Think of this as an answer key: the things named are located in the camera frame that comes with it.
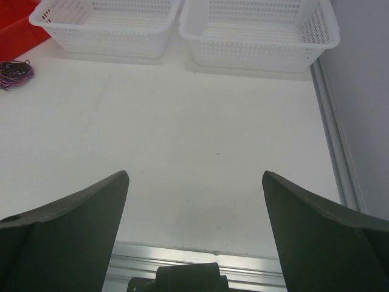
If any red plastic tray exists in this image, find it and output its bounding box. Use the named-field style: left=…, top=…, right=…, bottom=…
left=0, top=0, right=50, bottom=61

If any pink purple wire bundle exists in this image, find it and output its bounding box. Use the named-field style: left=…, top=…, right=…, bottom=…
left=0, top=59, right=35, bottom=91

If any white basket middle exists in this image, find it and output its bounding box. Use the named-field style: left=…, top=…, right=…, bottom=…
left=29, top=0, right=181, bottom=59

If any aluminium rail base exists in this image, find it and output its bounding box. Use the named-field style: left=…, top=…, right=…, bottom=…
left=102, top=242, right=287, bottom=291

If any white basket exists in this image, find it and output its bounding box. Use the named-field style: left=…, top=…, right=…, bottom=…
left=179, top=1, right=340, bottom=73
left=29, top=0, right=181, bottom=59

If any white basket right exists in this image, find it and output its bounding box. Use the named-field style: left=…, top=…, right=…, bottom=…
left=179, top=1, right=340, bottom=73

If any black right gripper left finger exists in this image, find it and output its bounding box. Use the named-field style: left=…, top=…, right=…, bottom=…
left=1, top=171, right=129, bottom=291

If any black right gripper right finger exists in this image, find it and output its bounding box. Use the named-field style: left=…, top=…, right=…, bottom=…
left=262, top=171, right=388, bottom=291

